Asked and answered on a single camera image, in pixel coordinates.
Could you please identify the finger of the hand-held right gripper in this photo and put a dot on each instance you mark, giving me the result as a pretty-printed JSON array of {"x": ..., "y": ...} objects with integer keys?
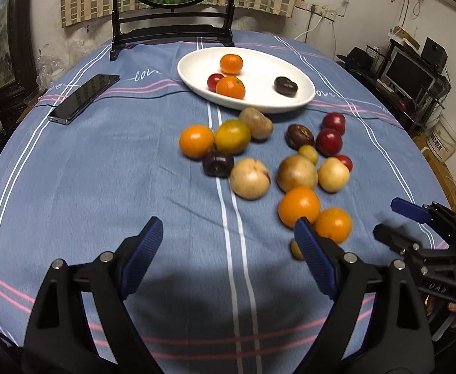
[
  {"x": 391, "y": 238},
  {"x": 409, "y": 208}
]

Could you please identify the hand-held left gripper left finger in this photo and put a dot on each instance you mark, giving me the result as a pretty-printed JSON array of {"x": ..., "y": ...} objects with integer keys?
[{"x": 146, "y": 253}]

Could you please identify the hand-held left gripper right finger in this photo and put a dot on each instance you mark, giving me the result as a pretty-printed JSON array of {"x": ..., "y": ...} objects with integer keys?
[{"x": 313, "y": 257}]

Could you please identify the small yellow fruit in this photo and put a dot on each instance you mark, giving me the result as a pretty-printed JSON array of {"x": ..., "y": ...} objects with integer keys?
[
  {"x": 295, "y": 250},
  {"x": 309, "y": 152}
]

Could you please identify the tan round fruit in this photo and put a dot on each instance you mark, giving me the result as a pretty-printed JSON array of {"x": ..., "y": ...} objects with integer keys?
[
  {"x": 333, "y": 175},
  {"x": 257, "y": 123},
  {"x": 297, "y": 172},
  {"x": 250, "y": 178}
]

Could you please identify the dark purple plum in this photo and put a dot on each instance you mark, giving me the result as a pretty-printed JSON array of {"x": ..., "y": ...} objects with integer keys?
[{"x": 218, "y": 163}]

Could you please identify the white oval plate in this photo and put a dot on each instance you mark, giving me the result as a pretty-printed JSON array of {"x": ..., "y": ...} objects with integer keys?
[{"x": 196, "y": 68}]

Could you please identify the white plastic bucket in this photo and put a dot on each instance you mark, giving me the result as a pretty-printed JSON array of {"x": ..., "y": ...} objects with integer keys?
[{"x": 444, "y": 136}]

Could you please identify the blue striped tablecloth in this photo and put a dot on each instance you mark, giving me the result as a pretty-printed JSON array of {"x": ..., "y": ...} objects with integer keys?
[{"x": 95, "y": 183}]

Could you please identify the dark brown fruit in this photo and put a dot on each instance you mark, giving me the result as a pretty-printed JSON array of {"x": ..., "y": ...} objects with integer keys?
[
  {"x": 285, "y": 85},
  {"x": 299, "y": 136}
]

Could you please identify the computer monitor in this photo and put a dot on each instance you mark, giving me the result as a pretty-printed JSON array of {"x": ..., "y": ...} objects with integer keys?
[{"x": 407, "y": 72}]

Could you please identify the greenish orange tangerine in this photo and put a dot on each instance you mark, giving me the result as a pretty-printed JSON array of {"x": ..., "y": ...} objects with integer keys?
[{"x": 232, "y": 136}]

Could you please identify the black speaker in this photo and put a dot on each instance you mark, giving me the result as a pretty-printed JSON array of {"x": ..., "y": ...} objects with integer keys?
[{"x": 434, "y": 52}]

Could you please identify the black hat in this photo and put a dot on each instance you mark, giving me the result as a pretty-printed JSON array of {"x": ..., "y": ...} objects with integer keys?
[{"x": 358, "y": 57}]

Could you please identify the black smartphone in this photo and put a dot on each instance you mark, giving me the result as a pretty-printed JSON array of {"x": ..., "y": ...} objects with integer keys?
[{"x": 83, "y": 97}]

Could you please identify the dark wooden cabinet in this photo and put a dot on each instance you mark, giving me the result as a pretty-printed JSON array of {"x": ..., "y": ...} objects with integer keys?
[{"x": 17, "y": 27}]

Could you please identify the white wall power strip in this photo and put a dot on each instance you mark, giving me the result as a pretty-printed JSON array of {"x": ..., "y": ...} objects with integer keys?
[{"x": 323, "y": 11}]

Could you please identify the white wall socket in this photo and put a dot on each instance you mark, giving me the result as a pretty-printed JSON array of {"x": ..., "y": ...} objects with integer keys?
[{"x": 302, "y": 2}]

